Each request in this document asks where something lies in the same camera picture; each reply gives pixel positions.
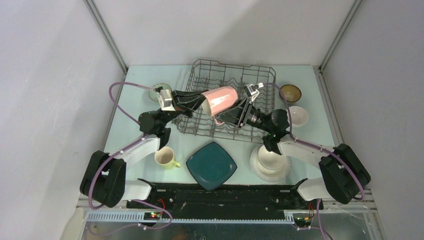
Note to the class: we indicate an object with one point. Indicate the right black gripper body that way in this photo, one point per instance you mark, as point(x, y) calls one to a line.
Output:
point(251, 117)

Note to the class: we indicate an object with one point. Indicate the yellow-green mug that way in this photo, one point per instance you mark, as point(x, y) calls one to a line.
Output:
point(166, 158)

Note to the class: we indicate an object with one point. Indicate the small white bowl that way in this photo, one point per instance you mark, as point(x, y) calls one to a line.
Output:
point(299, 116)

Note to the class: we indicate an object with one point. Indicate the brown glazed bowl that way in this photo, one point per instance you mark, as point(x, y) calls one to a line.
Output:
point(291, 93)

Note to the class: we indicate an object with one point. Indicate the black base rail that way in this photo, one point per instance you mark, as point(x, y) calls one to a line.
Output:
point(190, 201)

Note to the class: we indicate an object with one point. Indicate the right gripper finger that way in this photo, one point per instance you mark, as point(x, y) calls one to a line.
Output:
point(241, 104)
point(231, 117)

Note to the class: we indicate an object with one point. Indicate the pink mug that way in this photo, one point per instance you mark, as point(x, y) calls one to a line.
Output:
point(218, 100)

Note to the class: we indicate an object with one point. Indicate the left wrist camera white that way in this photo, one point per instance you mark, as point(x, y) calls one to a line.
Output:
point(165, 99)

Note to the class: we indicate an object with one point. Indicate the white ribbed bowl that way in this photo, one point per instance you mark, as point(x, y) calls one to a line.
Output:
point(271, 160)

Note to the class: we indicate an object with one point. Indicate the white scalloped plate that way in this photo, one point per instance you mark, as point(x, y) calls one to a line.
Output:
point(270, 176)

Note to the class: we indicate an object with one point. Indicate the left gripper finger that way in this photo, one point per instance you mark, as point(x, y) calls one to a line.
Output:
point(193, 95)
point(194, 104)

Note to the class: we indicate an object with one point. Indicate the grey wire dish rack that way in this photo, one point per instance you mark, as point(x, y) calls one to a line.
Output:
point(222, 85)

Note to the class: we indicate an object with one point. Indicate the teal square plate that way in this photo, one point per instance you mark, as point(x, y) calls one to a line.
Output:
point(211, 166)

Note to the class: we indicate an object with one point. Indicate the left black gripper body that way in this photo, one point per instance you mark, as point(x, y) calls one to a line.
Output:
point(181, 107)

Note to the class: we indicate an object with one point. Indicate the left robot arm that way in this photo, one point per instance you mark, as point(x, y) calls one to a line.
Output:
point(132, 155)

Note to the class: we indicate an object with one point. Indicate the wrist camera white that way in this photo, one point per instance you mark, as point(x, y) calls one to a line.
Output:
point(252, 90)
point(165, 99)

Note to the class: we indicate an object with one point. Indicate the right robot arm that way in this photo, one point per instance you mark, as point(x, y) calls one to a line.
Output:
point(343, 176)

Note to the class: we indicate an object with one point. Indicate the pale green bowl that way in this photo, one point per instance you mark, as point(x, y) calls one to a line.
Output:
point(153, 95)

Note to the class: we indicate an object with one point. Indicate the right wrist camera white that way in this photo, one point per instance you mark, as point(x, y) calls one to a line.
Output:
point(252, 90)

